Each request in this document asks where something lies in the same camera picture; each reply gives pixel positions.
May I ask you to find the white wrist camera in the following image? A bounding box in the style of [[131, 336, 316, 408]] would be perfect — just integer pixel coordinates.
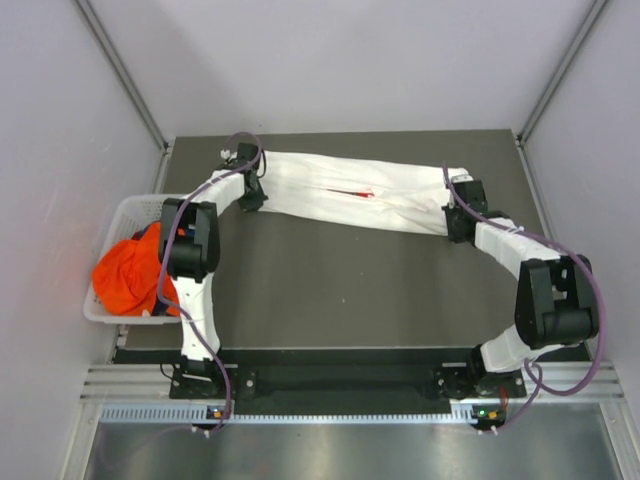
[[447, 168, 474, 184], [220, 149, 237, 163]]

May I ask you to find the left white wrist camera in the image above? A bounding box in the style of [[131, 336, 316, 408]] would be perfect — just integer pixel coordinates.
[[220, 149, 237, 163]]

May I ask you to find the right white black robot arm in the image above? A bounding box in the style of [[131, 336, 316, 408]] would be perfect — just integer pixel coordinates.
[[443, 175, 606, 396]]

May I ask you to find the grey slotted cable duct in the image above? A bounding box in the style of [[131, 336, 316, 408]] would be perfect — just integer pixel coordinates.
[[99, 402, 506, 426]]

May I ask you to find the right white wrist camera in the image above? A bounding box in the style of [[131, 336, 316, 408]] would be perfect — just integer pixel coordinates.
[[447, 168, 474, 184]]

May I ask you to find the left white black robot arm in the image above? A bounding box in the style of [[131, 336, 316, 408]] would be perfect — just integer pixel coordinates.
[[158, 143, 267, 397]]

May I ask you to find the white plastic laundry basket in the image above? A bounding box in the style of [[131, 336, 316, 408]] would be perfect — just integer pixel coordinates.
[[82, 193, 217, 326]]

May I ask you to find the aluminium frame rail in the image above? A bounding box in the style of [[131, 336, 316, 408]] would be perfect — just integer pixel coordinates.
[[81, 362, 625, 404]]

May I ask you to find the white t-shirt red print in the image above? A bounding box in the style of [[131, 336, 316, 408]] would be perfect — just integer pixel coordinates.
[[261, 151, 450, 236]]

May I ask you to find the orange t-shirt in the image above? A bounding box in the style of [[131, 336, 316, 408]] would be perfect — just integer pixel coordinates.
[[91, 222, 180, 316]]

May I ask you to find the right aluminium corner post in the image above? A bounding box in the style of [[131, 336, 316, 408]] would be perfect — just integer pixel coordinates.
[[517, 0, 614, 146]]

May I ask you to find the left aluminium corner post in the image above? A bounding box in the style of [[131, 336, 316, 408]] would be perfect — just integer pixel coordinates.
[[74, 0, 174, 156]]

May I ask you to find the aluminium corner post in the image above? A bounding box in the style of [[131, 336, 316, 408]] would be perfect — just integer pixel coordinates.
[[517, 0, 614, 146], [74, 0, 174, 156]]

